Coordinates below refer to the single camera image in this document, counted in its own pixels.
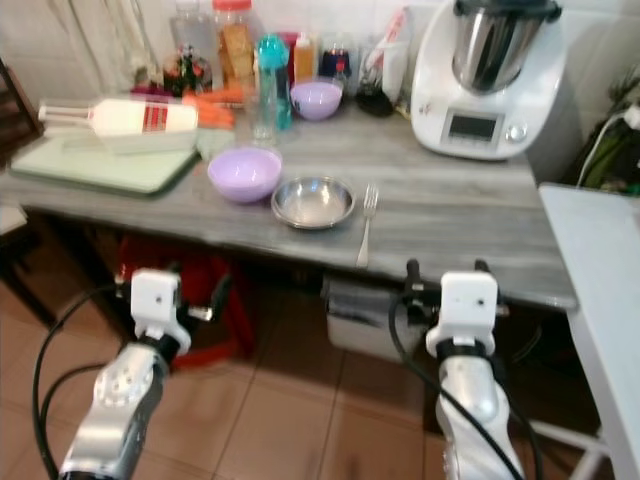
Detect red plastic crate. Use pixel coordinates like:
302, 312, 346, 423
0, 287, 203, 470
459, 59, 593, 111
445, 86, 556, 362
116, 234, 257, 371

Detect grey plastic bin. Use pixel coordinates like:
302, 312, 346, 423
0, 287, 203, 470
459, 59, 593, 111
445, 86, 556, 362
322, 276, 429, 363

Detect silver metal fork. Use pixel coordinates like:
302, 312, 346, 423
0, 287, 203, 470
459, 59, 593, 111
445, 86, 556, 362
356, 183, 379, 269

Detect white side table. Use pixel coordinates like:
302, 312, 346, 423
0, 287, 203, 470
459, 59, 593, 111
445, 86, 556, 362
538, 182, 640, 480

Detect large purple plastic bowl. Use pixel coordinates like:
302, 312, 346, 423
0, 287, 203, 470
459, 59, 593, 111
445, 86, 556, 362
207, 147, 284, 206

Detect stainless steel bowl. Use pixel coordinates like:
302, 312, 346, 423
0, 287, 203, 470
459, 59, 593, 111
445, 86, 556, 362
270, 176, 357, 231

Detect dark wooden chair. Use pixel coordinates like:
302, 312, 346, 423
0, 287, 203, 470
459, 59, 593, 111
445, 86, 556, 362
0, 62, 61, 331

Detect pale green cutting board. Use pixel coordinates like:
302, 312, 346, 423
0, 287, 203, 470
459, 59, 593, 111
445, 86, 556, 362
8, 135, 206, 197

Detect clear drinking glass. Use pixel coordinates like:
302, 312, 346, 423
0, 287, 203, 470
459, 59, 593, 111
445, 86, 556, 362
248, 95, 279, 147

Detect white kitchen food processor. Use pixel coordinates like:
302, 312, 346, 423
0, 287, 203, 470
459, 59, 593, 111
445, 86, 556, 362
409, 0, 569, 161

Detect small black dish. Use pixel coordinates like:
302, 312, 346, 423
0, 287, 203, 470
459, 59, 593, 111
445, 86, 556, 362
356, 86, 397, 118

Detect orange carrots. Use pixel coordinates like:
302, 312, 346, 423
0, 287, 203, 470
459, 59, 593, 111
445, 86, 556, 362
182, 86, 249, 130

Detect white bottle with red label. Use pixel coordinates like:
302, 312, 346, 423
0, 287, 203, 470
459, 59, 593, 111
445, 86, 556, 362
38, 97, 200, 138

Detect small purple plastic bowl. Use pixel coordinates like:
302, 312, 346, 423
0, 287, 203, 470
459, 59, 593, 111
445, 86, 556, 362
290, 80, 345, 122

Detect teal drinking bottle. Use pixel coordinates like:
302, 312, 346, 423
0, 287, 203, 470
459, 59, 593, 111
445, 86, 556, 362
256, 34, 293, 131

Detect white plastic bag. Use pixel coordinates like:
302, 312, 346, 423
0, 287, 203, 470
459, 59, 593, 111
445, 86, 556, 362
368, 7, 416, 101

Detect dark glass jar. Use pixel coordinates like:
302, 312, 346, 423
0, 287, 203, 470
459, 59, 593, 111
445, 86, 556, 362
318, 40, 355, 86

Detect red lidded clear jar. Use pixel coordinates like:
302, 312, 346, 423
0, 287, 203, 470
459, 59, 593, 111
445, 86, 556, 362
212, 0, 258, 91

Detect clear plastic bottle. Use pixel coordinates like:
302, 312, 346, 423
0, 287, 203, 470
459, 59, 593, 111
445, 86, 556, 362
171, 0, 217, 59

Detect white curtain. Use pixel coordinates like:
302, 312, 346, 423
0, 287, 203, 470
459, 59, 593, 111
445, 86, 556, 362
60, 0, 176, 71

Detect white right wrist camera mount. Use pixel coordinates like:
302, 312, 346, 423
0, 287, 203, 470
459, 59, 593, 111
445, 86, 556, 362
424, 270, 500, 361

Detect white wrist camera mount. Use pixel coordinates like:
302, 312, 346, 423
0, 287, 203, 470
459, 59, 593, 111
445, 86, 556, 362
129, 268, 192, 353
424, 270, 500, 361

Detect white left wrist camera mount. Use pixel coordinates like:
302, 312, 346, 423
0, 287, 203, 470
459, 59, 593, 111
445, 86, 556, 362
129, 268, 192, 353

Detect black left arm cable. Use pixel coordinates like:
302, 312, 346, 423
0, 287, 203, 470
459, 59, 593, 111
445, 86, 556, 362
31, 284, 133, 480

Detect green plant with cables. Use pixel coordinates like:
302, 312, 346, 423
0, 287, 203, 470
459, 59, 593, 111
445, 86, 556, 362
570, 75, 640, 196

